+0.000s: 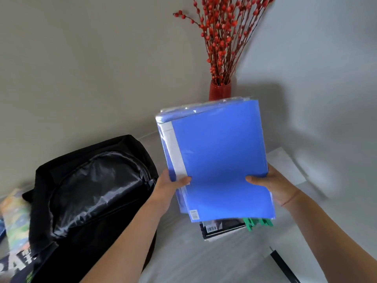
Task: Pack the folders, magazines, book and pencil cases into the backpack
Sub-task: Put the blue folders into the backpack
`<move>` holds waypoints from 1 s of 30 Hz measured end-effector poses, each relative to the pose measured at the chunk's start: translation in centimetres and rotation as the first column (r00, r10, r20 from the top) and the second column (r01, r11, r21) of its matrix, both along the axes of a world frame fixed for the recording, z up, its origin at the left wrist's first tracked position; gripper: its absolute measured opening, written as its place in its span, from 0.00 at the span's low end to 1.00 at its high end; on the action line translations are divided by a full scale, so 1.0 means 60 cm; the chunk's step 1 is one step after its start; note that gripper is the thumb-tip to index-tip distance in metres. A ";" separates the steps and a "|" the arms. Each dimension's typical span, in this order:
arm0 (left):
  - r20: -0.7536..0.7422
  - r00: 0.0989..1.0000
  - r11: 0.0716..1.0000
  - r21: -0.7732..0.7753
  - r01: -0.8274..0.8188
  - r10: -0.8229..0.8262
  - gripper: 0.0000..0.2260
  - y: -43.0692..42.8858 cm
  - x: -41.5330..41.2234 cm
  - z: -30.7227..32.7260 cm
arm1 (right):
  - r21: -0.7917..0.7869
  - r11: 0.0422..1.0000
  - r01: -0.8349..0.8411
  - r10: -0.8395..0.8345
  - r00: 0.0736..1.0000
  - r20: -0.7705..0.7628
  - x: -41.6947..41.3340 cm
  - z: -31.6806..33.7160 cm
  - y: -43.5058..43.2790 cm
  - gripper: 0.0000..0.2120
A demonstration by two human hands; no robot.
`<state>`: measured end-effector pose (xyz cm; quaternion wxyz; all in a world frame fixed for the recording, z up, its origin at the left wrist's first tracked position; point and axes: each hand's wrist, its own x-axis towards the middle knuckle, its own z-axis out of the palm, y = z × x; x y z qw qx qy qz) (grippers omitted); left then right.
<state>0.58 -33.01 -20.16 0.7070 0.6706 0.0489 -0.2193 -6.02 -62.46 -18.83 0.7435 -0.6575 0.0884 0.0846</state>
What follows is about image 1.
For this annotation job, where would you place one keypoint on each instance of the person's right forearm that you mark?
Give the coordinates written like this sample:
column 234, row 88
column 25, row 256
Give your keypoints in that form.
column 332, row 238

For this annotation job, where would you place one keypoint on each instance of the dark blue basketball magazine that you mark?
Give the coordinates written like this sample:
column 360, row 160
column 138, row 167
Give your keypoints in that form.
column 17, row 262

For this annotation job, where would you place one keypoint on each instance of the red vase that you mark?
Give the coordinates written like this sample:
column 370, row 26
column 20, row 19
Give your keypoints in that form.
column 219, row 91

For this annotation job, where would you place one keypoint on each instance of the pastel colourful pencil pouch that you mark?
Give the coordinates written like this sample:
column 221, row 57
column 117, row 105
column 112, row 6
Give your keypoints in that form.
column 17, row 221

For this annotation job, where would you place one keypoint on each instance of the black backpack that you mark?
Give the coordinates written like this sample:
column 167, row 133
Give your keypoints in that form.
column 88, row 179

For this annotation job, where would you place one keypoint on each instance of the person's left forearm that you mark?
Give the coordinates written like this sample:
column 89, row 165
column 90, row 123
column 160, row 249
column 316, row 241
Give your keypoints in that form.
column 126, row 247

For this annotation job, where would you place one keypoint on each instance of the person's right hand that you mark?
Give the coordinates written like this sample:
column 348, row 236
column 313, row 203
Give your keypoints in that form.
column 277, row 187

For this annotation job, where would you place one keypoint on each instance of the blue folder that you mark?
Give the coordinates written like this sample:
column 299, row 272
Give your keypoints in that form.
column 221, row 159

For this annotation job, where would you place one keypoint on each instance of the reaching hands cover magazine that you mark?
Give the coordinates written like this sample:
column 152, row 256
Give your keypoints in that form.
column 224, row 226

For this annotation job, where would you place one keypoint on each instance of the red berry branches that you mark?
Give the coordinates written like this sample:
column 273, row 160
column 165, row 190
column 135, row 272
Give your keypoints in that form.
column 224, row 35

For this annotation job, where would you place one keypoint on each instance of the person's left hand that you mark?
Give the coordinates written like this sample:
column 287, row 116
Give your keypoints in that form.
column 165, row 191

